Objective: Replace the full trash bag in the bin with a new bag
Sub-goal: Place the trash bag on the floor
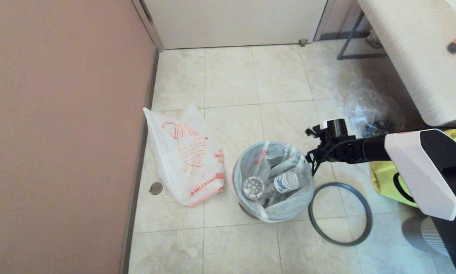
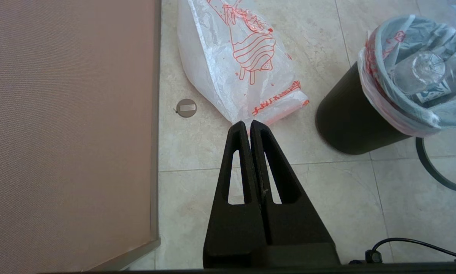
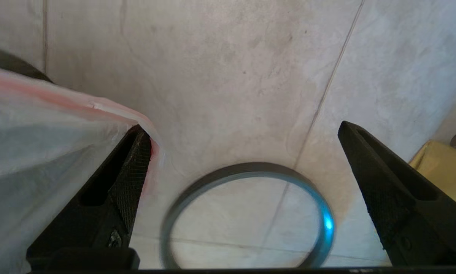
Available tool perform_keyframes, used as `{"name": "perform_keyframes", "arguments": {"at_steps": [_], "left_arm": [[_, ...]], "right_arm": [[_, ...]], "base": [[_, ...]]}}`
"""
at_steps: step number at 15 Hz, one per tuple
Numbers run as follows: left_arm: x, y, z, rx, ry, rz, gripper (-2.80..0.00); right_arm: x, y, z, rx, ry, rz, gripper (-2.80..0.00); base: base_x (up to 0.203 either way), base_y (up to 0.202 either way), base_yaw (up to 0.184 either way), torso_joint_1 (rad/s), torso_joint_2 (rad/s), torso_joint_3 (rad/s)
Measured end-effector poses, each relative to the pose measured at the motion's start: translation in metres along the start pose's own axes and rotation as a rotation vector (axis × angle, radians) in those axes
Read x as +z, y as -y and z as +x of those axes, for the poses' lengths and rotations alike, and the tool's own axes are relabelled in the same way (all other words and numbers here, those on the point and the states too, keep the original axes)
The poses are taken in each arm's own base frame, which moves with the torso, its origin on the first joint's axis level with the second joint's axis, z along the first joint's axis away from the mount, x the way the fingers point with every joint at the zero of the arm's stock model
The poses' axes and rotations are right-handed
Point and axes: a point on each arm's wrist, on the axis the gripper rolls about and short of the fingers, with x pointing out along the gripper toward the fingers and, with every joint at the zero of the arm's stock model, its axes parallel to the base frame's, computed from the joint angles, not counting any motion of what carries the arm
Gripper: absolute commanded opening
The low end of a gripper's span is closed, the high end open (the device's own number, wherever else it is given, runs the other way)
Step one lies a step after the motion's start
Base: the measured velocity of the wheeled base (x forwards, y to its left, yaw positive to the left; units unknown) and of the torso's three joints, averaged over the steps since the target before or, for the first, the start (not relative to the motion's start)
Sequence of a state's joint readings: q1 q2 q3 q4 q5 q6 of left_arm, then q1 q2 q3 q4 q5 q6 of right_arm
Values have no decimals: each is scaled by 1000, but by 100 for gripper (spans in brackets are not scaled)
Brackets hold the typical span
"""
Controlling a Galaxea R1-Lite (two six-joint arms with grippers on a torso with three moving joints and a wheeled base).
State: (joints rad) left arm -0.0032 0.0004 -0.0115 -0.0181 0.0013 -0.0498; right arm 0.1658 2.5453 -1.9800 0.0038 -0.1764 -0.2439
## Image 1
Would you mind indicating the metal door stop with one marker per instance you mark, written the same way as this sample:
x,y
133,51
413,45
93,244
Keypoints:
x,y
302,43

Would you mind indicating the clear crumpled plastic bag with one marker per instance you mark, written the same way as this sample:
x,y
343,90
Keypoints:
x,y
368,108

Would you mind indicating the clear plastic bottle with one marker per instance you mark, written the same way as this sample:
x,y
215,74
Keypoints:
x,y
253,188

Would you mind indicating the yellow plastic bag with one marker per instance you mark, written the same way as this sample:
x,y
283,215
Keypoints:
x,y
383,182

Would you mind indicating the clear bottle with blue label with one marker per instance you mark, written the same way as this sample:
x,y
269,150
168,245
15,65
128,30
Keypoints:
x,y
286,182

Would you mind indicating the grey ribbed rounded object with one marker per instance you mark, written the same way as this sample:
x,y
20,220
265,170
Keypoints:
x,y
421,236

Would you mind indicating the white red bag with rubbish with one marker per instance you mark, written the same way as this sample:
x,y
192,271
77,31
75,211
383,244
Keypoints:
x,y
288,211

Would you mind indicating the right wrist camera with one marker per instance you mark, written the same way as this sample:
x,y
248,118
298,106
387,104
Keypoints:
x,y
336,127

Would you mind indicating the grey crumpled plastic wrapper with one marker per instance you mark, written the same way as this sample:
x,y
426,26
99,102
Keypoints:
x,y
283,165

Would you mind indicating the grey shoe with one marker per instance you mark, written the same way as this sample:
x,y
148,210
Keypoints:
x,y
373,39

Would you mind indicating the white door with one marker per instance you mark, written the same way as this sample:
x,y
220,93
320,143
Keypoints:
x,y
231,23

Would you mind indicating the white bag with red print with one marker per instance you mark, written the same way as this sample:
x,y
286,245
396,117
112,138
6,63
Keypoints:
x,y
182,167

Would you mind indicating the black tangled item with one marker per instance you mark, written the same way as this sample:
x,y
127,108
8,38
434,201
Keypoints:
x,y
376,128

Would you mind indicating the wood grain table black frame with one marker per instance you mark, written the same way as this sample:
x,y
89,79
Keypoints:
x,y
414,57

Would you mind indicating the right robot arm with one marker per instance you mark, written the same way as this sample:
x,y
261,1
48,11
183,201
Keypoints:
x,y
421,171

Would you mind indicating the black round trash bin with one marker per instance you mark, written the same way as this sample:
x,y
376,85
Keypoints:
x,y
247,212

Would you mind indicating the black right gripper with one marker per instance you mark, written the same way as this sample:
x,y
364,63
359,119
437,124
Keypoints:
x,y
342,150

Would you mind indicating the round metal floor drain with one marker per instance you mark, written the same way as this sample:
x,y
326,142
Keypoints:
x,y
156,188

